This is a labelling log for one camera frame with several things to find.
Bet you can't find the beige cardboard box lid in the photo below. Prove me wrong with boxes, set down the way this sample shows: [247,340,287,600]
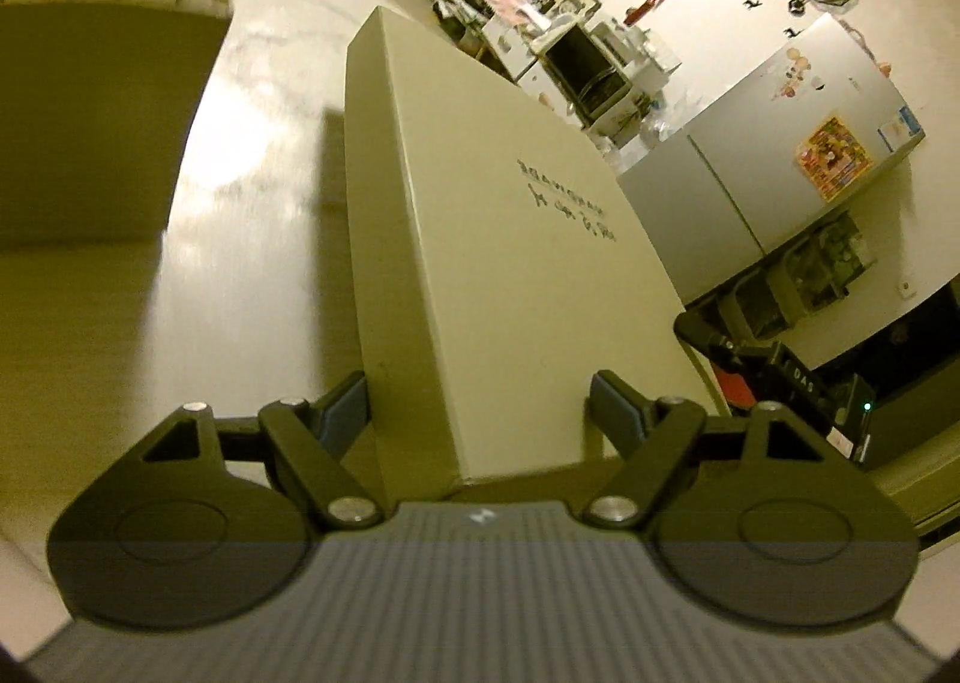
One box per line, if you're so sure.
[345,7,722,501]

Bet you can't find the silver refrigerator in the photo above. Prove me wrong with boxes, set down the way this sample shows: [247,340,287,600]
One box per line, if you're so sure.
[619,16,926,303]

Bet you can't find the beige cardboard storage box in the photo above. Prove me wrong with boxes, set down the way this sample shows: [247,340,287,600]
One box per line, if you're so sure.
[2,0,233,246]

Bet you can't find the black microwave oven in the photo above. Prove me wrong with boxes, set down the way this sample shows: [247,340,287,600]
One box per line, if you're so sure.
[540,23,630,126]

